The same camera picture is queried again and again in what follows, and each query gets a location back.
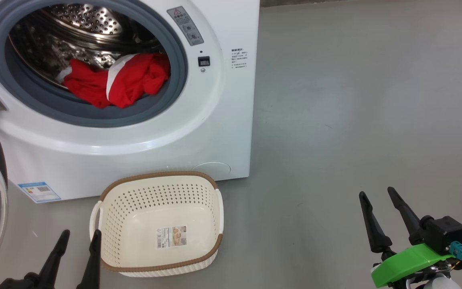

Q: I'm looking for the grey warning sticker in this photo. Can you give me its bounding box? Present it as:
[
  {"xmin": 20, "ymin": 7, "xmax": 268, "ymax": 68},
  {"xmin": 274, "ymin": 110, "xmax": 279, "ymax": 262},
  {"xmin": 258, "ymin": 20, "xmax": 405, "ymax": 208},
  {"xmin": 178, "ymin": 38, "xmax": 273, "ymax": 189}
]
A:
[{"xmin": 166, "ymin": 6, "xmax": 205, "ymax": 46}]

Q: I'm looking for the small printed text label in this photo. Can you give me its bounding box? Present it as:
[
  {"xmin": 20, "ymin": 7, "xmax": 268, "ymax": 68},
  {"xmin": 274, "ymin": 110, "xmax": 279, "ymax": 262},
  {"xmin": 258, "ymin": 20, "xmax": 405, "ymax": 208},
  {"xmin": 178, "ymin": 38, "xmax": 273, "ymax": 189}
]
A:
[{"xmin": 231, "ymin": 49, "xmax": 248, "ymax": 68}]

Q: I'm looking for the white front-load washing machine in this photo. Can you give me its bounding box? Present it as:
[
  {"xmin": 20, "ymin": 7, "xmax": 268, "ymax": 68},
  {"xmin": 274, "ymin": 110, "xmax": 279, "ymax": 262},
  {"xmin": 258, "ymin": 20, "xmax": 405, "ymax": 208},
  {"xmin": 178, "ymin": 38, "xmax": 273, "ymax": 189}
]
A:
[{"xmin": 0, "ymin": 0, "xmax": 260, "ymax": 201}]

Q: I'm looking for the red and white garment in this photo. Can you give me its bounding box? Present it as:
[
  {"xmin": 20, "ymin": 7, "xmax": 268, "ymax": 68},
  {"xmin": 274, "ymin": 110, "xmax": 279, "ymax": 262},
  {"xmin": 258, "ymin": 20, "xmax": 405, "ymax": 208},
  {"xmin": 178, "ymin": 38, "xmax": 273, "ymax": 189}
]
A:
[{"xmin": 57, "ymin": 52, "xmax": 171, "ymax": 109}]

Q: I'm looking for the blue energy label sticker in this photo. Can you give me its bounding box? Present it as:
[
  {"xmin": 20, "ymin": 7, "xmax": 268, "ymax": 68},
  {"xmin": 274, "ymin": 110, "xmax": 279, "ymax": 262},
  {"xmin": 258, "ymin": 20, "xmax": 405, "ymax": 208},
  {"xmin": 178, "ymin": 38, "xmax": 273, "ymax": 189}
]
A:
[{"xmin": 18, "ymin": 182, "xmax": 61, "ymax": 203}]

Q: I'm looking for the stainless steel washing machine drum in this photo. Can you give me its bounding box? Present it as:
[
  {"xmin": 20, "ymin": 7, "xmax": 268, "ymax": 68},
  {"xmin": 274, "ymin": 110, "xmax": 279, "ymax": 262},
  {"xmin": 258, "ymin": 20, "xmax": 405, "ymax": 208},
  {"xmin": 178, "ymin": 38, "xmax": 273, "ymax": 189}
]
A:
[{"xmin": 8, "ymin": 4, "xmax": 163, "ymax": 91}]

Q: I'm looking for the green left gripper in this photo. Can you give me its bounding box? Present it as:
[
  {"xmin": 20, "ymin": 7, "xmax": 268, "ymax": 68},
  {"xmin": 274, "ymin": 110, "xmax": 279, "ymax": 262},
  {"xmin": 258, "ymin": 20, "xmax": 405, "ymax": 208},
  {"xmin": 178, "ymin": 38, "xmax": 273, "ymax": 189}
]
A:
[{"xmin": 0, "ymin": 230, "xmax": 102, "ymax": 289}]

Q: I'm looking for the round white filter cover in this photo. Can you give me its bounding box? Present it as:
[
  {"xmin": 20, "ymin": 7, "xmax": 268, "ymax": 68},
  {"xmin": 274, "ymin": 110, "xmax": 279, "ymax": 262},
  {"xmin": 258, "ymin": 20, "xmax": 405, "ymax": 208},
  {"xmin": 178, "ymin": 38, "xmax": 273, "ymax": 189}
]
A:
[{"xmin": 192, "ymin": 161, "xmax": 231, "ymax": 180}]

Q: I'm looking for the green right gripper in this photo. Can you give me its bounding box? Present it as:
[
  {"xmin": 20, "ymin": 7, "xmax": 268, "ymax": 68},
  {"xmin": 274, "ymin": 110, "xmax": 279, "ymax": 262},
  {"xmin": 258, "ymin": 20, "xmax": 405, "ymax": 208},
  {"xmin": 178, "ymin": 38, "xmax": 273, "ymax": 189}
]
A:
[{"xmin": 359, "ymin": 187, "xmax": 460, "ymax": 289}]

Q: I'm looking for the cream perforated basket brown rim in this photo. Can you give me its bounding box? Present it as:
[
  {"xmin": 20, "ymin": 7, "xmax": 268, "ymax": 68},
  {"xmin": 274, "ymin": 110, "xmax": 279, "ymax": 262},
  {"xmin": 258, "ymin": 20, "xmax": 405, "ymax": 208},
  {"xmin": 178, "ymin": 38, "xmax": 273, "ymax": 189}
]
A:
[{"xmin": 89, "ymin": 171, "xmax": 224, "ymax": 277}]

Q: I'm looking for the printed product label sticker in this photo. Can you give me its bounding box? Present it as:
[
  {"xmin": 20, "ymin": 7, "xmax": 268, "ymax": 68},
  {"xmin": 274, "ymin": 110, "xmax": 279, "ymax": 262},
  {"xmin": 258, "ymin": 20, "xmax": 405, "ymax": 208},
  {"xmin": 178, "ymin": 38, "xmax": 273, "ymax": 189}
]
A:
[{"xmin": 157, "ymin": 226, "xmax": 187, "ymax": 248}]

